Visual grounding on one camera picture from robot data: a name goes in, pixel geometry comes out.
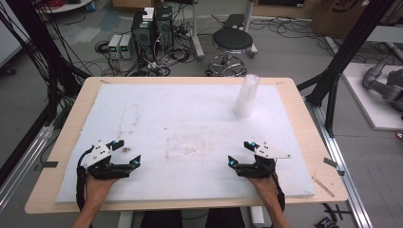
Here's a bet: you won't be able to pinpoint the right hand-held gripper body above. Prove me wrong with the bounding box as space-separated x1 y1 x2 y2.
234 142 292 180

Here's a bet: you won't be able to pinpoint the white stand leg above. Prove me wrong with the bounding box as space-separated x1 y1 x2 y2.
189 0 206 61
241 0 259 60

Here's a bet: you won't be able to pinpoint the stack of clear plastic cups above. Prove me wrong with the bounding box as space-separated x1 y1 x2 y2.
233 73 260 119

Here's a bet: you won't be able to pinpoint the cardboard box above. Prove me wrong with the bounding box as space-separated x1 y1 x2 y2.
312 0 403 39

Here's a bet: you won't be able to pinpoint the aluminium rail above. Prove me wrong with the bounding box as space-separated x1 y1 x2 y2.
303 98 374 228
0 124 55 211

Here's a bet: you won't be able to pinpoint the wooden stick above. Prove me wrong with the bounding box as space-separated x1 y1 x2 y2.
312 175 336 199

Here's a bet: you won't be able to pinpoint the black round stool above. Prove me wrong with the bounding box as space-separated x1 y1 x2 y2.
207 28 259 78

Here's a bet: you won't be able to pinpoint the person's left hand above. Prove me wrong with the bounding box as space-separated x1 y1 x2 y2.
85 174 120 207

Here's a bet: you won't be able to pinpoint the person's right hand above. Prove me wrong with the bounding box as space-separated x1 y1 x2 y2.
246 175 279 207

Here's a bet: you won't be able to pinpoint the grey power supply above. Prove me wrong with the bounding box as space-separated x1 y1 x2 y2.
119 33 135 60
107 33 123 60

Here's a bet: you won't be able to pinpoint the white panel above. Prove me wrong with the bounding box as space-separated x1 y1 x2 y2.
0 0 23 68

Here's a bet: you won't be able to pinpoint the black floor cables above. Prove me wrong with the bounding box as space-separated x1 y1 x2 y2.
250 17 332 56

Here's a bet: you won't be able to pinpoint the white board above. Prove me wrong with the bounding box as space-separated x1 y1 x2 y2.
341 62 403 131

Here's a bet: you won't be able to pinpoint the person's left leg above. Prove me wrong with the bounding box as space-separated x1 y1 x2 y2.
141 210 183 228

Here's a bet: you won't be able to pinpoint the wooden table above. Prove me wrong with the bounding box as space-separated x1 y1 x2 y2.
24 76 350 215

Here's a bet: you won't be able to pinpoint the person's right leg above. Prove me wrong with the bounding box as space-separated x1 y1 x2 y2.
205 207 246 228

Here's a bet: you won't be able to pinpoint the white foam mat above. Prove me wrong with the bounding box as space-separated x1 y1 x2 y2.
56 84 317 203

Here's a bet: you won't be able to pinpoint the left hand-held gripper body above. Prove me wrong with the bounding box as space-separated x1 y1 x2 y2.
81 140 135 181

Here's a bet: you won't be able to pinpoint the white table leg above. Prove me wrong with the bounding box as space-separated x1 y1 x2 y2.
117 210 135 228
249 205 265 228

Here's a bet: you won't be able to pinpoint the black parts on floor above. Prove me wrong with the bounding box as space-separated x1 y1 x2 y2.
315 203 353 228

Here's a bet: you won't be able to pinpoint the black frame post with cables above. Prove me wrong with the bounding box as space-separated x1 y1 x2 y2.
0 0 91 127

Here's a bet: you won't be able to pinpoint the white round table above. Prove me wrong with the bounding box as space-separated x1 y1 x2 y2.
36 0 93 14

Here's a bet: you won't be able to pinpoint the black computer tower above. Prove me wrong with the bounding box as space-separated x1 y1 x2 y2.
130 10 156 62
154 5 175 50

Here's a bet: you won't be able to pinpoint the white box device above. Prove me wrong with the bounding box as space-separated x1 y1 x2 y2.
142 7 155 23

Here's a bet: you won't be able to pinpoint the tangle of floor cables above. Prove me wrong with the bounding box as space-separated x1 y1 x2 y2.
94 29 198 78

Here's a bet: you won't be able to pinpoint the grey tape piece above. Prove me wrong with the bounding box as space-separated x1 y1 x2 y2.
322 157 339 169

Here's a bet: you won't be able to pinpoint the person's leg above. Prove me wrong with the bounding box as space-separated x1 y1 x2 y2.
205 207 246 228
141 210 183 228

